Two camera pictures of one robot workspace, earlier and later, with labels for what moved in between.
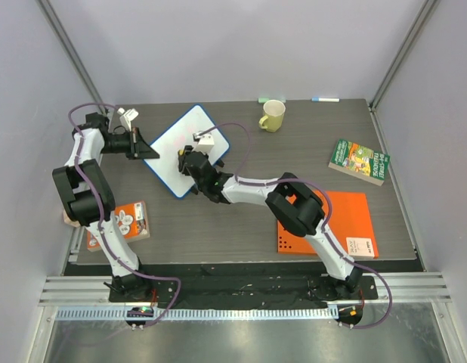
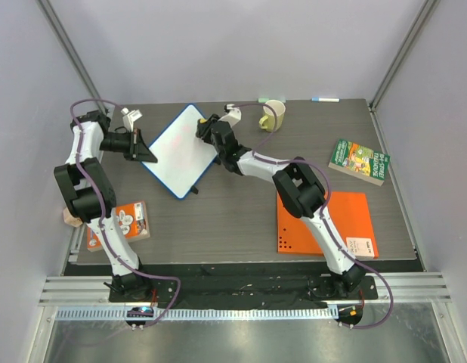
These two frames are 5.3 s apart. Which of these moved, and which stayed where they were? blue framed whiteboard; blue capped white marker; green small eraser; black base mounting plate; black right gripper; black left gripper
Moved: blue framed whiteboard; black right gripper
Stayed: blue capped white marker; black left gripper; black base mounting plate; green small eraser
